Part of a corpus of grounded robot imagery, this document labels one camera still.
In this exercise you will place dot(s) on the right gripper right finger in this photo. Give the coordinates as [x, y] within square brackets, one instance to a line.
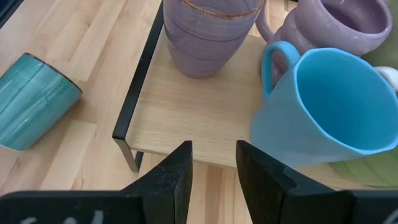
[267, 193]

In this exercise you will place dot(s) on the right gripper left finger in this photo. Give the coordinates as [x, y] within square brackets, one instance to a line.
[171, 193]

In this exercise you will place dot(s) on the light blue mug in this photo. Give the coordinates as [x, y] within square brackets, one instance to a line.
[280, 130]

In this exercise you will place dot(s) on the lilac ribbed mug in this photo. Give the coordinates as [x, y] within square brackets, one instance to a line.
[311, 28]

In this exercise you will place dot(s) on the wooden shelf riser black frame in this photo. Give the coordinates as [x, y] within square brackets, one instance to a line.
[202, 118]

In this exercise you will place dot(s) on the black metal table frame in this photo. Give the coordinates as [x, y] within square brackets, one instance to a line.
[6, 7]

